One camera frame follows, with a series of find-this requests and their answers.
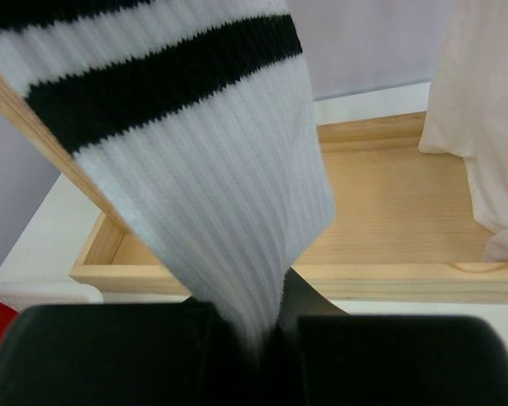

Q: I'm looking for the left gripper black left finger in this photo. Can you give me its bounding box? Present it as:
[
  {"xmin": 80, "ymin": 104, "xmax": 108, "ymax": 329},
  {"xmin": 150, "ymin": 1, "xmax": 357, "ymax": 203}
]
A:
[{"xmin": 0, "ymin": 302, "xmax": 258, "ymax": 405}]

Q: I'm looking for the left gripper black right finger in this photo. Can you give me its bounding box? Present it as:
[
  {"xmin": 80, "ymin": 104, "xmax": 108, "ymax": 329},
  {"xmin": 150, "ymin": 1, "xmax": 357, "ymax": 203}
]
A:
[{"xmin": 262, "ymin": 270, "xmax": 508, "ymax": 405}]

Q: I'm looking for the white sock with stripes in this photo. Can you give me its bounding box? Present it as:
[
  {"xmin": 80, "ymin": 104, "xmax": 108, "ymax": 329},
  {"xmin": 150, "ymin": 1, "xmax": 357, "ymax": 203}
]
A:
[{"xmin": 0, "ymin": 1, "xmax": 334, "ymax": 356}]

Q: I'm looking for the wooden clothes rack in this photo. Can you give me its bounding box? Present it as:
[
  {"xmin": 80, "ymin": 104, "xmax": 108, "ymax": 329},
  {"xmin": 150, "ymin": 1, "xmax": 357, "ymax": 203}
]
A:
[{"xmin": 0, "ymin": 76, "xmax": 508, "ymax": 304}]

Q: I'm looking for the white plastic basket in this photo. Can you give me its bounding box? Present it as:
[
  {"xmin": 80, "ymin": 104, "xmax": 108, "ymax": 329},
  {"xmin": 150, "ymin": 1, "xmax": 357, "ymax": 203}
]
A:
[{"xmin": 0, "ymin": 283, "xmax": 103, "ymax": 305}]

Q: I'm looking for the white cloth garment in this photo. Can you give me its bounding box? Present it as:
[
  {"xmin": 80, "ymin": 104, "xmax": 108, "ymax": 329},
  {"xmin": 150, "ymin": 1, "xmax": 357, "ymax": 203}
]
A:
[{"xmin": 419, "ymin": 1, "xmax": 508, "ymax": 262}]

